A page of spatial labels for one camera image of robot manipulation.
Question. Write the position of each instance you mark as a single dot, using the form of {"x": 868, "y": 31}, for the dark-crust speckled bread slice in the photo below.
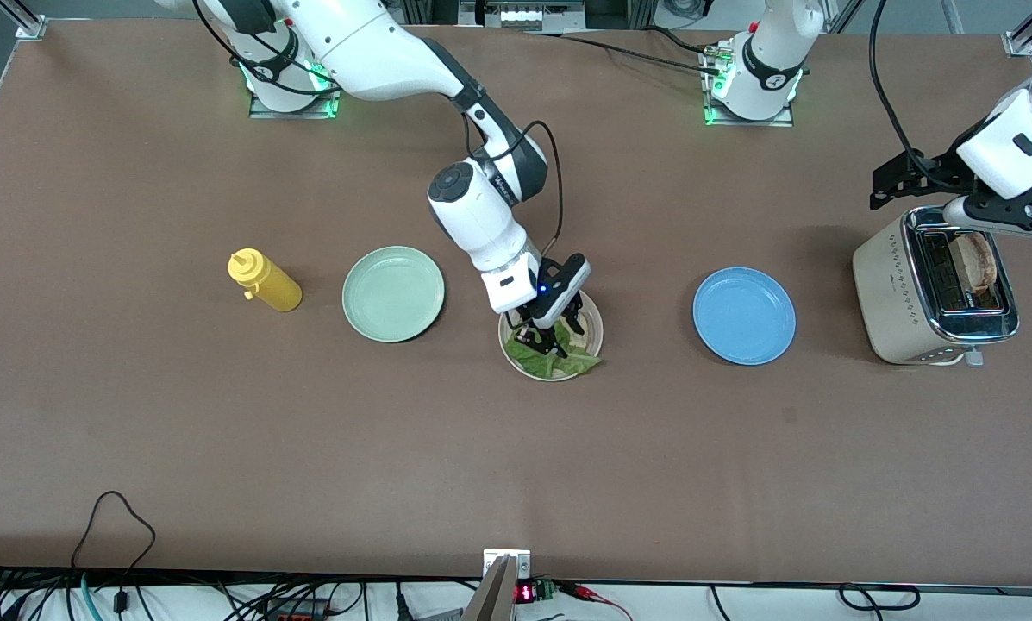
{"x": 580, "y": 342}

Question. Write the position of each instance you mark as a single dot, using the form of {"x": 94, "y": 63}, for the green lettuce leaf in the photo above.
{"x": 567, "y": 366}

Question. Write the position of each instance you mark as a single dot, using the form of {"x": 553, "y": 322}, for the light-crust rounded bread slice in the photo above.
{"x": 974, "y": 259}

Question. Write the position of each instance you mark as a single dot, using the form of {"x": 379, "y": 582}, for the yellow squeeze bottle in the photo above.
{"x": 274, "y": 289}

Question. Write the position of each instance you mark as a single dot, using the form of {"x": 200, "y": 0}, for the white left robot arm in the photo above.
{"x": 774, "y": 52}

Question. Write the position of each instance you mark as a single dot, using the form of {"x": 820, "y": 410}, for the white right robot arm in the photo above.
{"x": 369, "y": 52}

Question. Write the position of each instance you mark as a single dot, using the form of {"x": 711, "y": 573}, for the beige round plate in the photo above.
{"x": 597, "y": 323}

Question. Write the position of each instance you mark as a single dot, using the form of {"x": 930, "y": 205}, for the pale green round plate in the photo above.
{"x": 393, "y": 293}

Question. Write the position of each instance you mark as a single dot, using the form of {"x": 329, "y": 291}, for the blue round plate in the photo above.
{"x": 744, "y": 315}

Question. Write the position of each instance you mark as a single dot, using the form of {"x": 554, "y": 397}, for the aluminium corner profile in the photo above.
{"x": 28, "y": 26}
{"x": 1017, "y": 43}

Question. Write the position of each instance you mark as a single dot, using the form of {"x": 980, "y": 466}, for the beige chrome-top toaster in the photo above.
{"x": 891, "y": 293}

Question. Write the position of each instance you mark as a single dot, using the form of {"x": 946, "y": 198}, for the red-digit display module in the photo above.
{"x": 526, "y": 593}

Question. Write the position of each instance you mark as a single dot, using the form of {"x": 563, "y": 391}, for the grey angled metal bar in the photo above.
{"x": 494, "y": 599}

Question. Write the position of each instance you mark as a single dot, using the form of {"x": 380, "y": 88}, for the white-lit electronics box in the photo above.
{"x": 520, "y": 15}

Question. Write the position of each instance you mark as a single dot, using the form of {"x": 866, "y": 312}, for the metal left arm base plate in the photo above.
{"x": 748, "y": 123}

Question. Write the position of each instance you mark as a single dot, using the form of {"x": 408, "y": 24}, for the small metal edge bracket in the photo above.
{"x": 520, "y": 565}

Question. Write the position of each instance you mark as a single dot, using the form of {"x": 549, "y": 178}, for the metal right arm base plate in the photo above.
{"x": 296, "y": 114}

